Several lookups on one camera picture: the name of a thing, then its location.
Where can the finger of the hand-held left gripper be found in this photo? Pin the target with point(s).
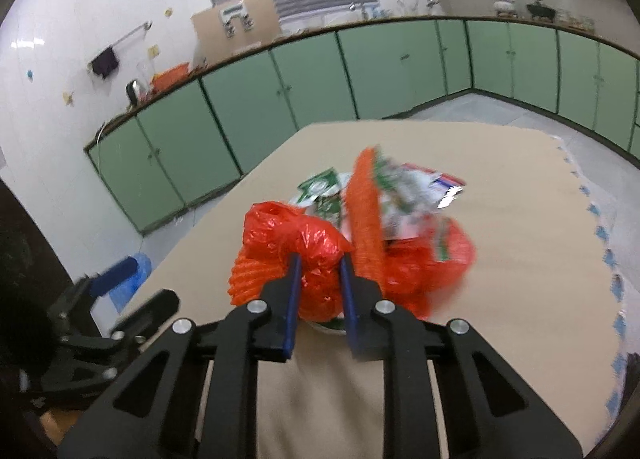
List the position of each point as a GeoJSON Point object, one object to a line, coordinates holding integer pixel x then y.
{"type": "Point", "coordinates": [150, 309]}
{"type": "Point", "coordinates": [115, 275]}

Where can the clear printed plastic wrapper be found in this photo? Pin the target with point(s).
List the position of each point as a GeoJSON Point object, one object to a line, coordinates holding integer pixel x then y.
{"type": "Point", "coordinates": [405, 194]}

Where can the metal towel rail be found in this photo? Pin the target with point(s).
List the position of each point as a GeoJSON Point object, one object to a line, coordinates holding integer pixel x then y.
{"type": "Point", "coordinates": [125, 39]}

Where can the table with beige cloth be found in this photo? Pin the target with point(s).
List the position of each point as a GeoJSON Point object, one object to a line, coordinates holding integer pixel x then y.
{"type": "Point", "coordinates": [500, 239]}

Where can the green lower kitchen cabinets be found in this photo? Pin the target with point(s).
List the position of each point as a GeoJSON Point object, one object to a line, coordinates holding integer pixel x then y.
{"type": "Point", "coordinates": [300, 79]}

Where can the red blue white packet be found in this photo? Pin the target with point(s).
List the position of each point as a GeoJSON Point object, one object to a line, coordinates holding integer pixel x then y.
{"type": "Point", "coordinates": [442, 184]}

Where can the brown board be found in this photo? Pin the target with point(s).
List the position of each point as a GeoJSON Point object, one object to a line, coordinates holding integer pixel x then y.
{"type": "Point", "coordinates": [210, 39]}

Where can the orange mesh net sleeve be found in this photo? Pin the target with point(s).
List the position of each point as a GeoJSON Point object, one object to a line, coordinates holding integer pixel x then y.
{"type": "Point", "coordinates": [364, 209]}
{"type": "Point", "coordinates": [247, 281]}

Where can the white device with clips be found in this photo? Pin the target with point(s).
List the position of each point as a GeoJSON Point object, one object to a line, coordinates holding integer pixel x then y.
{"type": "Point", "coordinates": [234, 13]}

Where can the blue plastic bag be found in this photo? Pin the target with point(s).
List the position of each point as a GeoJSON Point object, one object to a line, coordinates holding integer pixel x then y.
{"type": "Point", "coordinates": [144, 269]}

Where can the metal kettle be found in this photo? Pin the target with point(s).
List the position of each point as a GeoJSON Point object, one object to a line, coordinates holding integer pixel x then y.
{"type": "Point", "coordinates": [133, 93]}

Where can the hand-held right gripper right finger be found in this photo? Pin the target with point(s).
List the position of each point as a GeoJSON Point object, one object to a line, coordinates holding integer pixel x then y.
{"type": "Point", "coordinates": [348, 304]}

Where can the dark towel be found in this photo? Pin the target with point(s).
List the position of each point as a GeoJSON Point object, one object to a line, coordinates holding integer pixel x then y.
{"type": "Point", "coordinates": [104, 63]}

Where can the orange basket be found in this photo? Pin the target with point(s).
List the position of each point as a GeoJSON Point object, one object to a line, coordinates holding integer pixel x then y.
{"type": "Point", "coordinates": [170, 78]}

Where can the red plastic bag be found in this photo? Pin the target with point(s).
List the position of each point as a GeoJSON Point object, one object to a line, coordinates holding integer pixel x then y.
{"type": "Point", "coordinates": [425, 269]}
{"type": "Point", "coordinates": [300, 244]}

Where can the black wok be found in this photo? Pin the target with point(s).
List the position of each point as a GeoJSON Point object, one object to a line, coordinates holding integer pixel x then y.
{"type": "Point", "coordinates": [540, 11]}

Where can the white cooking pot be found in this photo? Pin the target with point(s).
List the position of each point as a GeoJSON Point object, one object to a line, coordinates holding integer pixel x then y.
{"type": "Point", "coordinates": [503, 4]}

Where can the green white snack packet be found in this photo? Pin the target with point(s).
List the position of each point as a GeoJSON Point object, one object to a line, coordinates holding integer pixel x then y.
{"type": "Point", "coordinates": [320, 186]}

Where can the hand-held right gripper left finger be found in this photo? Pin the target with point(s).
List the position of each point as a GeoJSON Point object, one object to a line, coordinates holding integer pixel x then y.
{"type": "Point", "coordinates": [294, 299]}

